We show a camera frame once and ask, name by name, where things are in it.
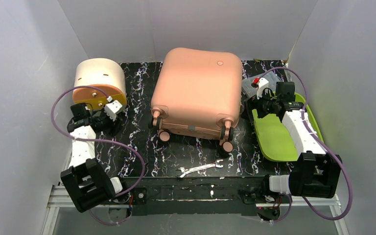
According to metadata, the pink hard-shell suitcase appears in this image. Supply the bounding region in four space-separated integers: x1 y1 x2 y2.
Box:
149 47 243 154

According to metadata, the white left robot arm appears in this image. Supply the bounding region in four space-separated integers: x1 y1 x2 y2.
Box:
60 103 123 212

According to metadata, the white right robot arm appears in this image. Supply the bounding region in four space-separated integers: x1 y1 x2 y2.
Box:
245 78 342 198

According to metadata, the silver open-end wrench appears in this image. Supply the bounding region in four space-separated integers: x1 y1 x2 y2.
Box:
176 159 224 178

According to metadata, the clear plastic screw box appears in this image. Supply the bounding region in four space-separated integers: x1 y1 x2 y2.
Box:
241 71 281 98

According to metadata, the green plastic tray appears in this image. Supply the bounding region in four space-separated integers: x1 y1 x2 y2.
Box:
252 92 325 162

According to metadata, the cream cylindrical drum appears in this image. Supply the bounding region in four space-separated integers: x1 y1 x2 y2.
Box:
72 58 127 110

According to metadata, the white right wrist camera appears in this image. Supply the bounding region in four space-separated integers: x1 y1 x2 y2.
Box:
251 77 269 99

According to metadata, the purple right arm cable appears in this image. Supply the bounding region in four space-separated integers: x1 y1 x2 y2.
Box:
239 67 354 224

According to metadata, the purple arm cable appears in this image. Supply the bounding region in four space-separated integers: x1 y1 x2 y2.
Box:
50 85 146 227
239 67 354 224

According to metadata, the aluminium frame rail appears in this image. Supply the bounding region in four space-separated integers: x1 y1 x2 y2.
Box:
41 183 131 235

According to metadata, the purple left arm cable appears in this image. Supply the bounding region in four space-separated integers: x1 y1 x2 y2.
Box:
50 85 146 227

